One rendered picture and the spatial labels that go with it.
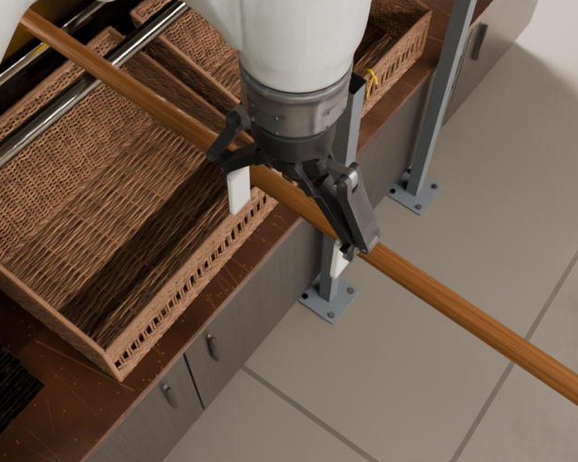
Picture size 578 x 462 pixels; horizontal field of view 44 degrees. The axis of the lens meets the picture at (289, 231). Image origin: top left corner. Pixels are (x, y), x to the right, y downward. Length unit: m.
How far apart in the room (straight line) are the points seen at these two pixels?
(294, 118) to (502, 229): 1.86
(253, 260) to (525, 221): 1.11
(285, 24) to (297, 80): 0.06
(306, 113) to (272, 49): 0.08
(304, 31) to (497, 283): 1.86
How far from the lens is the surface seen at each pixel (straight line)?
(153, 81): 1.68
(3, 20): 0.47
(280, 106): 0.56
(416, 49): 1.92
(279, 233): 1.62
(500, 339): 0.88
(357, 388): 2.09
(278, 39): 0.50
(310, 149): 0.61
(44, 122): 1.10
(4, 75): 1.50
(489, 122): 2.64
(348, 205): 0.65
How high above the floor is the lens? 1.98
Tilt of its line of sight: 60 degrees down
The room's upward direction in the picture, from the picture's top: straight up
